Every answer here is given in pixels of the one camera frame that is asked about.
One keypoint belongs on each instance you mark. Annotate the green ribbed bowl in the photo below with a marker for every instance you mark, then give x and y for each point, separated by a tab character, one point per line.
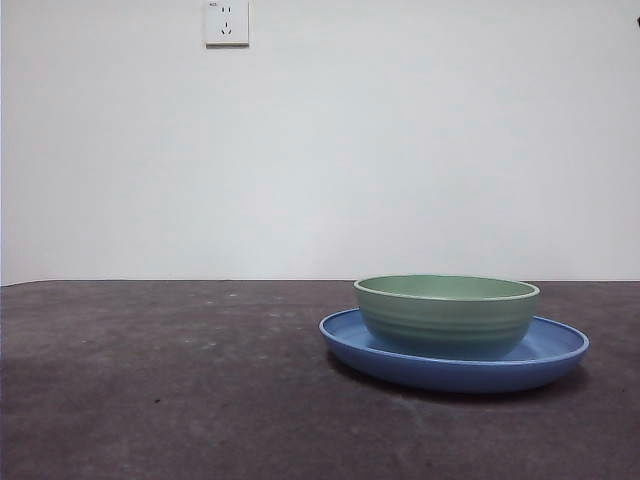
445	325

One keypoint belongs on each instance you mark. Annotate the white wall socket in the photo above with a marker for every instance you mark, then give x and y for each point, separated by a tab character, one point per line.
227	22

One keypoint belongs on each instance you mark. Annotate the blue round plate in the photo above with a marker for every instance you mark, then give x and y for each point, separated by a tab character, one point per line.
450	375

